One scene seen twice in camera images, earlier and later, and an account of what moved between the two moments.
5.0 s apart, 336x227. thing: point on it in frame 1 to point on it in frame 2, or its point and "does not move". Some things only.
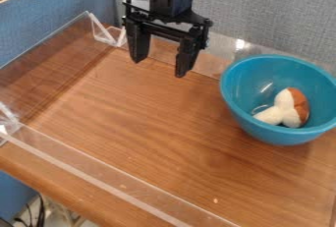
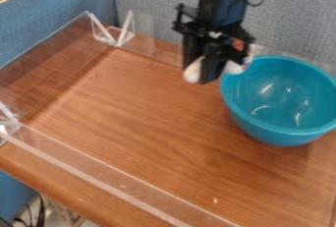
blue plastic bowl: [250, 84] does not move
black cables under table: [31, 218] does not move
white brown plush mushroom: [291, 110] to [233, 65]
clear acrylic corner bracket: [114, 35] does not move
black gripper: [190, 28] to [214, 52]
